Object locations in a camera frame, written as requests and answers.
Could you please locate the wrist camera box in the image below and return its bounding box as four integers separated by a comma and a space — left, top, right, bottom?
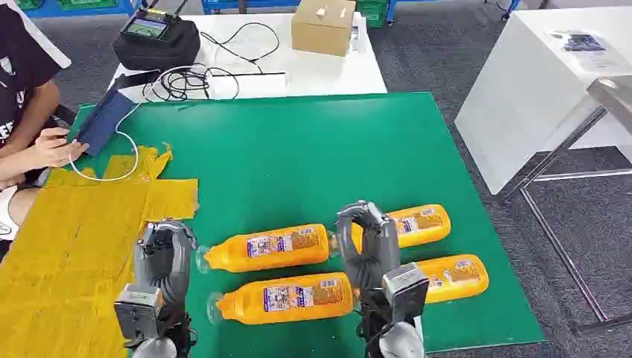
382, 262, 430, 323
113, 283, 165, 343

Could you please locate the thin black cable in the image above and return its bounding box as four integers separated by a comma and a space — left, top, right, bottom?
199, 22, 282, 76

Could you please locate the green plastic crate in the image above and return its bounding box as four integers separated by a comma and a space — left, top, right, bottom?
355, 0, 391, 30

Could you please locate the green table mat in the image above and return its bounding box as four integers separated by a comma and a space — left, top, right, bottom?
46, 92, 546, 358

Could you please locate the blue shelf frame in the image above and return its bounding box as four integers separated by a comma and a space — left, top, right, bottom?
200, 0, 303, 15
22, 0, 140, 19

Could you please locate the black bag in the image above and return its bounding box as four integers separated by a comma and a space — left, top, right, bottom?
112, 12, 203, 72

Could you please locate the white cabinet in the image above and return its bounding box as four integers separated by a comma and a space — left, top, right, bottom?
453, 5, 632, 197

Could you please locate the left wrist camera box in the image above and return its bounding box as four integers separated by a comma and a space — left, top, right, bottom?
113, 283, 165, 343

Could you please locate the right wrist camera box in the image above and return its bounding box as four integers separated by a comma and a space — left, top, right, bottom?
382, 262, 430, 323

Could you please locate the orange drink bottle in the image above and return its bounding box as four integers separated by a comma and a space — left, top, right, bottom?
207, 271, 356, 327
416, 254, 490, 305
349, 204, 452, 251
196, 223, 338, 274

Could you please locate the controller with screen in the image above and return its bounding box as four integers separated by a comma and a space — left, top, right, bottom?
120, 7, 172, 42

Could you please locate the cardboard box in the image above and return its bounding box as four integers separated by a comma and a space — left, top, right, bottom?
291, 0, 358, 58

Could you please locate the yellow sheet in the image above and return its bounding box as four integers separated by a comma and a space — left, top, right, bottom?
0, 143, 200, 358

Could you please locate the steel table frame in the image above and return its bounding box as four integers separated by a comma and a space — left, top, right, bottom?
500, 75, 632, 338

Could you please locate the person's left hand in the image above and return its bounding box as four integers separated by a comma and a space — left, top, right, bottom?
31, 127, 90, 169

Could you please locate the person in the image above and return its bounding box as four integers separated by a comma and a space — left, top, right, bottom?
0, 0, 91, 258

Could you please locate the white charging cable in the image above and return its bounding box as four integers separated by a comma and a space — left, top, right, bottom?
67, 64, 214, 183

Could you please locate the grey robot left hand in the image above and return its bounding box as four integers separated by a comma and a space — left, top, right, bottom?
132, 219, 199, 304

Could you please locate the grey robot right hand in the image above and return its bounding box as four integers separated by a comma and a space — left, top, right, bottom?
335, 200, 402, 292

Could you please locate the coiled black cable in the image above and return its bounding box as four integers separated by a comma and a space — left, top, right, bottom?
142, 64, 241, 103

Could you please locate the printed paper sheet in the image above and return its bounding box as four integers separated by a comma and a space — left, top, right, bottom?
545, 29, 624, 71

